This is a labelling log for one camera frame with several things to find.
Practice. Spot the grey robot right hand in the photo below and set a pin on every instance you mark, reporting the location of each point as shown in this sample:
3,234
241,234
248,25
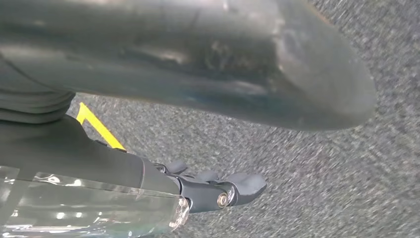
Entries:
82,170

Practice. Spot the yellow floor tape mark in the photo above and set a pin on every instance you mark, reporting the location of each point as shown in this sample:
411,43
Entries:
98,128

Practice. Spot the grey robot body shell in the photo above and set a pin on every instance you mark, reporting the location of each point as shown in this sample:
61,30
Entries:
197,59

